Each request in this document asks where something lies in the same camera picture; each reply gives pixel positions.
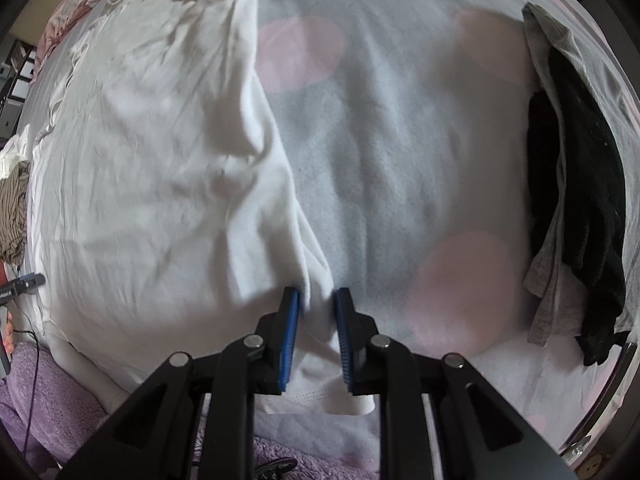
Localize white shirt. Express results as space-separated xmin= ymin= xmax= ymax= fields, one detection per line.
xmin=25 ymin=0 xmax=376 ymax=418

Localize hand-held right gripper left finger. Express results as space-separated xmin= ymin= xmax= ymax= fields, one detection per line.
xmin=57 ymin=286 xmax=301 ymax=480

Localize white muslin blanket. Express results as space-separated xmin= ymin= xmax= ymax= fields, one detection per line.
xmin=0 ymin=125 xmax=33 ymax=178

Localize black and white shelf unit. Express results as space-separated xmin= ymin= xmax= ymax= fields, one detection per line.
xmin=0 ymin=40 xmax=41 ymax=126

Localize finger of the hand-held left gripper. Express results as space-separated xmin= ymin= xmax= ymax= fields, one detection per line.
xmin=0 ymin=272 xmax=46 ymax=306

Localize grey garment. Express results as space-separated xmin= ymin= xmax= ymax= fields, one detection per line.
xmin=522 ymin=2 xmax=591 ymax=348

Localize light pink printed pillow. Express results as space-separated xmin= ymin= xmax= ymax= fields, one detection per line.
xmin=37 ymin=0 xmax=131 ymax=61

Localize black garment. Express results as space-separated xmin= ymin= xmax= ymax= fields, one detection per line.
xmin=527 ymin=45 xmax=631 ymax=367

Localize cream padded headboard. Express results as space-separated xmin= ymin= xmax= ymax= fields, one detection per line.
xmin=10 ymin=0 xmax=76 ymax=41

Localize brown striped pants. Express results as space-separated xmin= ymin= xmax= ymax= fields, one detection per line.
xmin=0 ymin=162 xmax=31 ymax=266

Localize black cable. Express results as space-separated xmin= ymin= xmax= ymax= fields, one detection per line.
xmin=12 ymin=327 xmax=43 ymax=456

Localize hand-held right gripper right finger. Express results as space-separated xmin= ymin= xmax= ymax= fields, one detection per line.
xmin=334 ymin=287 xmax=576 ymax=480

